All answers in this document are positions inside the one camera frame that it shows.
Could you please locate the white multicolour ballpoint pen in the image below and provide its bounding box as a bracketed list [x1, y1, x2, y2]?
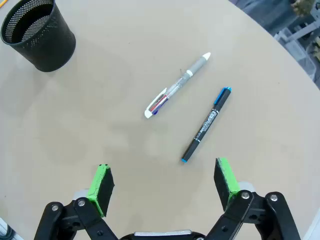
[144, 51, 212, 119]

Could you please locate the black mesh pen holder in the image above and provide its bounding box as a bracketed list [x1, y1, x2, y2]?
[0, 0, 77, 73]

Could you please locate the black marker with blue ends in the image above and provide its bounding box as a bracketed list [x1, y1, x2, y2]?
[181, 86, 232, 164]

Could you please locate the white metal frame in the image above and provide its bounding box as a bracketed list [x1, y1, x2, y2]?
[273, 21, 320, 83]

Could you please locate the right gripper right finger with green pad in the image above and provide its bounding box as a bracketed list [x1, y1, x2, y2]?
[204, 157, 302, 240]

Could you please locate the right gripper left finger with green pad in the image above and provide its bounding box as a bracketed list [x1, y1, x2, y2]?
[33, 163, 121, 240]

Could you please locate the camouflage patterned object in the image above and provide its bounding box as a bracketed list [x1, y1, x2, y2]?
[291, 0, 315, 16]

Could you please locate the black cable bundle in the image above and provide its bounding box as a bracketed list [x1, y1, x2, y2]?
[0, 221, 17, 240]

